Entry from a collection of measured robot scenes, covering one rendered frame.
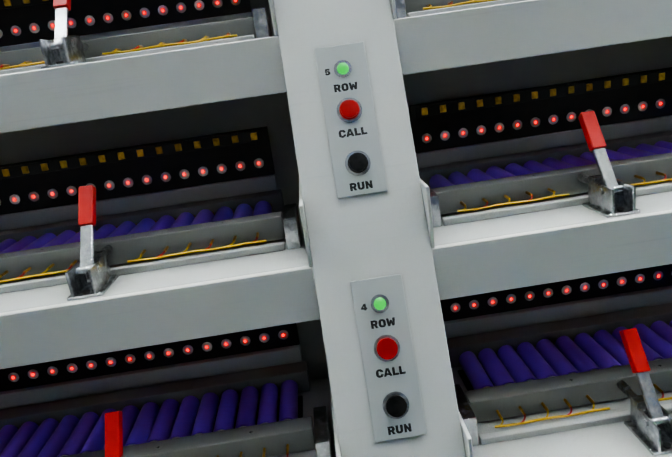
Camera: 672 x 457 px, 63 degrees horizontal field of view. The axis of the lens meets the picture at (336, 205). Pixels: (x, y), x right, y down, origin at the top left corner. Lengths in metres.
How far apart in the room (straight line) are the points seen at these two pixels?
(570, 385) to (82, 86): 0.49
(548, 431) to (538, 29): 0.34
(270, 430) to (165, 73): 0.32
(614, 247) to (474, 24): 0.21
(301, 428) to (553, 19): 0.41
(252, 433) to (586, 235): 0.33
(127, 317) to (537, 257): 0.33
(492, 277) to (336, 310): 0.13
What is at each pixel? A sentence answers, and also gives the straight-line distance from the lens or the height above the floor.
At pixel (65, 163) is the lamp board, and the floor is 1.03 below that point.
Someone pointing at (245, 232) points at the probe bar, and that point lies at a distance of 0.50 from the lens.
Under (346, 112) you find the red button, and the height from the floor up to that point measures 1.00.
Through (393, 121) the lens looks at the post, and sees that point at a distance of 0.44.
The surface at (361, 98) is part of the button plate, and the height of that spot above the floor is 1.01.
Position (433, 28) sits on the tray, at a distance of 0.47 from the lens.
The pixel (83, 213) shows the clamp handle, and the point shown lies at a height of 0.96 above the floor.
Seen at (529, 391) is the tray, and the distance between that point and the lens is 0.54.
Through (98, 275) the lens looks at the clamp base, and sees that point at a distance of 0.48.
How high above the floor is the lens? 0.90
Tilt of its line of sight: 5 degrees up
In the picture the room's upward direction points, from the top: 9 degrees counter-clockwise
